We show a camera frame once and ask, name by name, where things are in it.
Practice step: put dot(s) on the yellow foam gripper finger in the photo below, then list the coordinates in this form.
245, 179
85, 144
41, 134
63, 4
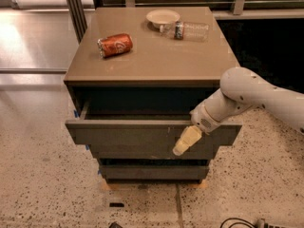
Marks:
189, 136

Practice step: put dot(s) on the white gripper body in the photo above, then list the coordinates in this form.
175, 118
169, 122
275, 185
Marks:
201, 119

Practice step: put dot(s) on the grey top drawer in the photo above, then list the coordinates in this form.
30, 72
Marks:
130, 132

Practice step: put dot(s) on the grey drawer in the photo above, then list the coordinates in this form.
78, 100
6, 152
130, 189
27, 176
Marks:
140, 172
130, 132
196, 152

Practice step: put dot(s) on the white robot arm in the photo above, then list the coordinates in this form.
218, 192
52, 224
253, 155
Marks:
239, 90

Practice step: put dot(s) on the grey drawer cabinet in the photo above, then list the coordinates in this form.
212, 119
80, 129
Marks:
158, 76

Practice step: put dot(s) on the grey middle drawer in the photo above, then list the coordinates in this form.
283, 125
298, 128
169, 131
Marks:
196, 152

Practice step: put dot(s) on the grey bottom drawer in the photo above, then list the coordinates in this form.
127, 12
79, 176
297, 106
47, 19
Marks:
140, 172

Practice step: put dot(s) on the clear plastic water bottle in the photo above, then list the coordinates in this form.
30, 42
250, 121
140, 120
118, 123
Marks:
186, 31

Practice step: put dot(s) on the white bowl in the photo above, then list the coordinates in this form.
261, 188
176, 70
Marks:
160, 17

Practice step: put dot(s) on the orange soda can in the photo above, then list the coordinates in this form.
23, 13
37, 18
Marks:
115, 45

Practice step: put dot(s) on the grey power strip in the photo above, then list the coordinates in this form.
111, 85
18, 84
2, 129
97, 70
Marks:
262, 223

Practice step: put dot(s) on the metal window frame post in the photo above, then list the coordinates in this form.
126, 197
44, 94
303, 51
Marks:
78, 18

